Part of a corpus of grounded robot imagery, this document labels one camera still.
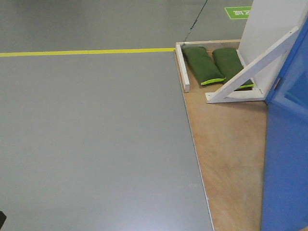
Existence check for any blue door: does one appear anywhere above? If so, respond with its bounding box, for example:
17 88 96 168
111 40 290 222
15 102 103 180
261 25 308 231

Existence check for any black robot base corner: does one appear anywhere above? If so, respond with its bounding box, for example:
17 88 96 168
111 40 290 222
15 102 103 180
0 211 7 229

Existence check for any green sandbag left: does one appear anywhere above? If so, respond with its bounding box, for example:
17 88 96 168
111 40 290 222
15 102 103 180
182 47 225 86

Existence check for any green sandbag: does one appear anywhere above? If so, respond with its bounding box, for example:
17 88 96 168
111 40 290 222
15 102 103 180
212 48 244 84
182 47 225 86

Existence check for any far white triangular brace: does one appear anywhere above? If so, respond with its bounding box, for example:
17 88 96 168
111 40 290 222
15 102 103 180
205 26 300 103

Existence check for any wooden platform base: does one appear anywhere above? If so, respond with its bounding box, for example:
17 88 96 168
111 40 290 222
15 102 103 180
173 38 269 231

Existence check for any green sandbag right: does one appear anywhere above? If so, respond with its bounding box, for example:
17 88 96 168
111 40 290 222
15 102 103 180
212 48 244 84

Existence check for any yellow floor tape line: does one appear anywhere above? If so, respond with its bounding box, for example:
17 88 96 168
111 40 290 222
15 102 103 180
0 47 174 57

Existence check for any green floor sign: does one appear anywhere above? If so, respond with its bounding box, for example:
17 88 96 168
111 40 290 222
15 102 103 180
224 6 252 20

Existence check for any black support cable far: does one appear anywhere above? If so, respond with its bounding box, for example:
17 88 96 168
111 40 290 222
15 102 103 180
184 0 209 44

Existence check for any white wall panel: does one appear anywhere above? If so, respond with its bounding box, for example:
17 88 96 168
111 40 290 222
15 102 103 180
237 0 308 93

